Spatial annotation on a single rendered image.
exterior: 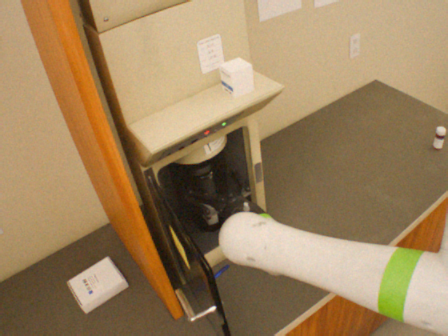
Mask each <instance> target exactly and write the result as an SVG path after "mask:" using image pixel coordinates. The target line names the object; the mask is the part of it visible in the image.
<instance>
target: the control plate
mask: <svg viewBox="0 0 448 336"><path fill-rule="evenodd" d="M243 113H244V112H243ZM243 113H240V114H238V115H236V116H234V117H232V118H229V119H227V120H225V121H224V122H223V123H221V124H219V125H216V126H214V127H212V128H210V129H208V130H205V131H203V132H201V133H200V134H199V135H197V136H194V137H192V138H190V139H188V140H186V141H184V142H181V143H179V144H178V145H177V146H175V147H173V148H170V149H168V150H166V151H164V152H163V154H162V156H161V157H160V159H159V160H158V161H161V160H163V159H164V158H166V157H168V155H167V154H169V155H170V154H173V153H175V152H177V151H178V149H180V148H181V147H183V146H184V147H185V148H186V147H188V146H189V145H190V144H191V142H192V141H193V140H195V139H198V138H199V140H201V139H203V138H204V136H205V135H206V136H207V137H208V136H210V135H211V134H212V133H214V132H213V131H218V130H221V129H223V127H224V126H225V127H227V126H229V125H232V124H233V123H234V121H235V120H236V119H237V118H238V117H239V116H240V115H241V114H243ZM224 123H225V125H222V124H224ZM207 131H209V132H208V133H205V132H207ZM199 140H198V141H199Z"/></svg>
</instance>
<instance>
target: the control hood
mask: <svg viewBox="0 0 448 336"><path fill-rule="evenodd" d="M253 77H254V91H251V92H249V93H247V94H243V95H241V96H239V97H236V98H234V97H232V96H231V95H229V94H228V93H227V92H225V91H224V90H223V89H222V83H219V84H217V85H215V86H213V87H211V88H209V89H208V90H204V91H202V92H200V93H198V94H195V95H193V96H190V97H188V98H185V99H183V100H182V101H181V102H177V103H175V104H173V105H172V106H168V107H167V108H165V109H162V110H159V111H157V113H155V114H152V115H150V116H148V117H146V118H142V119H140V120H138V121H136V122H135V123H133V124H131V125H129V126H128V127H127V128H128V131H129V133H130V136H131V140H132V143H133V145H134V149H135V151H136V155H137V157H138V161H139V163H140V164H141V165H142V167H145V168H146V167H148V166H150V165H152V164H154V163H156V162H158V160H159V159H160V157H161V156H162V154H163V152H164V151H166V150H168V149H170V148H173V147H175V146H177V145H178V144H179V143H181V142H184V141H186V140H188V139H190V138H192V137H194V136H197V135H199V134H200V133H201V132H203V131H205V130H208V129H210V128H212V127H214V126H216V125H219V124H221V123H223V122H224V121H225V120H227V119H229V118H232V117H234V116H236V115H238V114H240V113H243V112H244V113H243V114H241V115H240V116H239V117H238V118H237V119H236V120H235V121H234V123H236V122H237V121H238V120H240V119H243V118H245V117H247V116H249V115H251V114H253V113H256V112H258V111H260V110H261V109H263V108H264V107H265V106H266V105H267V104H269V103H271V102H272V100H273V99H274V98H276V97H277V96H278V95H279V94H280V93H281V92H283V89H284V86H283V85H281V84H279V83H278V82H275V81H273V80H271V79H269V78H267V77H265V75H263V74H260V73H258V72H256V71H254V70H253ZM234 123H233V124H234Z"/></svg>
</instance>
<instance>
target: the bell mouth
mask: <svg viewBox="0 0 448 336"><path fill-rule="evenodd" d="M225 144H226V135H225V136H223V137H221V138H218V139H216V140H214V141H212V142H210V143H207V144H205V145H204V146H202V147H201V148H199V149H197V150H194V151H192V152H190V153H189V154H187V155H184V156H182V158H180V159H178V160H176V161H174V162H175V163H180V164H192V163H198V162H203V161H205V160H207V159H211V158H212V157H213V156H215V155H216V154H217V153H218V152H220V151H222V149H223V148H224V147H225Z"/></svg>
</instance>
